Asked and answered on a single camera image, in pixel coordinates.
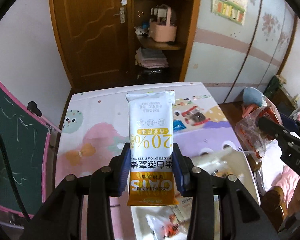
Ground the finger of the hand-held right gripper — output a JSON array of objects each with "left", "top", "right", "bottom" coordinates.
[
  {"left": 257, "top": 115, "right": 294, "bottom": 143},
  {"left": 279, "top": 114, "right": 300, "bottom": 137}
]

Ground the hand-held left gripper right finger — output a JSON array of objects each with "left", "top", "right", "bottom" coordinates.
[{"left": 173, "top": 142, "right": 280, "bottom": 240}]

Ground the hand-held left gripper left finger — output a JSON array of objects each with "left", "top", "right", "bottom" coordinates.
[{"left": 20, "top": 142, "right": 130, "bottom": 240}]

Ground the red print clear snack packet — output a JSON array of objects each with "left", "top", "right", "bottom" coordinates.
[{"left": 235, "top": 95, "right": 283, "bottom": 163}]

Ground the white plastic tray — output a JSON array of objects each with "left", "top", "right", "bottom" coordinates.
[{"left": 130, "top": 147, "right": 249, "bottom": 240}]

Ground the white orange oat bar packet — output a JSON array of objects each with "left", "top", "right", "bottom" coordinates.
[{"left": 126, "top": 91, "right": 180, "bottom": 207}]

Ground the pink white bedding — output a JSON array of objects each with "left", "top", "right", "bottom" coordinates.
[{"left": 255, "top": 105, "right": 300, "bottom": 205}]

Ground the dark wooden cabinet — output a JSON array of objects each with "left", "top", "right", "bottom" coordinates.
[{"left": 265, "top": 75, "right": 300, "bottom": 113}]

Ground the pink plastic stool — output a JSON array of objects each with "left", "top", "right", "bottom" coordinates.
[{"left": 242, "top": 105, "right": 258, "bottom": 118}]

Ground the white barcode snack packet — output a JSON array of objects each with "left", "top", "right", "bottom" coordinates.
[{"left": 176, "top": 196, "right": 194, "bottom": 224}]

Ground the blue plush toy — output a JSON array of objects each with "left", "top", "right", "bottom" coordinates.
[{"left": 242, "top": 87, "right": 268, "bottom": 110}]

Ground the small blue snack packet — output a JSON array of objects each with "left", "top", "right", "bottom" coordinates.
[{"left": 172, "top": 120, "right": 187, "bottom": 132}]

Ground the orange red pieces snack packet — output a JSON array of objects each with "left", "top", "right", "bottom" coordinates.
[{"left": 145, "top": 214, "right": 180, "bottom": 240}]

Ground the cartoon printed table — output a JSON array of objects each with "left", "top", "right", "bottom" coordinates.
[{"left": 55, "top": 81, "right": 262, "bottom": 240}]

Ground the floral sliding wardrobe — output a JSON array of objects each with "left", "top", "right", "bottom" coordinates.
[{"left": 185, "top": 0, "right": 300, "bottom": 105}]

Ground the black box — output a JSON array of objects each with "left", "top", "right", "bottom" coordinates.
[{"left": 137, "top": 68, "right": 169, "bottom": 82}]

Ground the black clip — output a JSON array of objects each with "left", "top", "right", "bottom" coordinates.
[{"left": 27, "top": 101, "right": 43, "bottom": 117}]

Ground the pink framed chalkboard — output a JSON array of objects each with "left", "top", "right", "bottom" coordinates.
[{"left": 0, "top": 69, "right": 63, "bottom": 220}]

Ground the brown wooden shelf unit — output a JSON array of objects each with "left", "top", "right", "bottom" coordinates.
[{"left": 127, "top": 0, "right": 203, "bottom": 83}]

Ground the stack of folded cloths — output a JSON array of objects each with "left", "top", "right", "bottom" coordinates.
[{"left": 135, "top": 47, "right": 169, "bottom": 68}]

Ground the pink basket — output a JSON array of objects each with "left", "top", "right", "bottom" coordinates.
[{"left": 149, "top": 4, "right": 177, "bottom": 42}]

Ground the small plush toy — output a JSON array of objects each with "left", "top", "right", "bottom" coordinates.
[{"left": 135, "top": 22, "right": 150, "bottom": 37}]

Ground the brown wooden door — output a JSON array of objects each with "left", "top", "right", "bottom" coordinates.
[{"left": 49, "top": 0, "right": 140, "bottom": 90}]

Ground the black cable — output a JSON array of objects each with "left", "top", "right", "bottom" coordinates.
[{"left": 0, "top": 119, "right": 32, "bottom": 220}]

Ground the wall poster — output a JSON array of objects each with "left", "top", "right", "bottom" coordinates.
[{"left": 210, "top": 0, "right": 248, "bottom": 25}]

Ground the metal door handle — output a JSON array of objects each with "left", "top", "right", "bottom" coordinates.
[{"left": 112, "top": 7, "right": 127, "bottom": 24}]

